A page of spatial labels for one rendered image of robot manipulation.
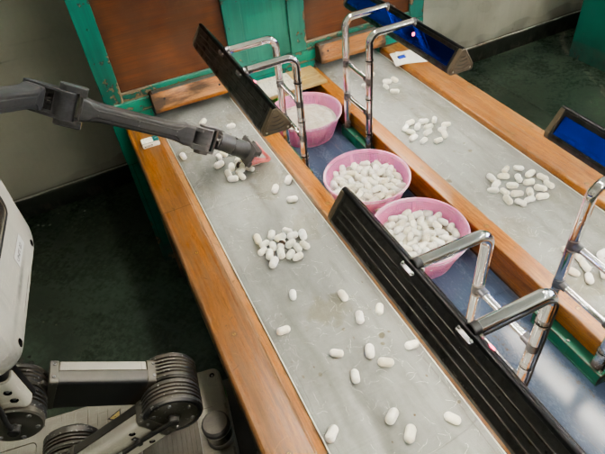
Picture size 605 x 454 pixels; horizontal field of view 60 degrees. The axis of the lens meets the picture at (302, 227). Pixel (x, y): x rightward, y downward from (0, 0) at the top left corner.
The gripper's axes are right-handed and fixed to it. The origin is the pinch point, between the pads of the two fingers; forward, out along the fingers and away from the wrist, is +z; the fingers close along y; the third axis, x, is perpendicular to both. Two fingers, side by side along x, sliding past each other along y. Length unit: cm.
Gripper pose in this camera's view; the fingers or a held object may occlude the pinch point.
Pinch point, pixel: (267, 158)
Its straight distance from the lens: 174.8
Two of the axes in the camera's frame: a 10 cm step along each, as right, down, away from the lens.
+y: -4.3, -5.9, 6.8
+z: 7.4, 2.1, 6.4
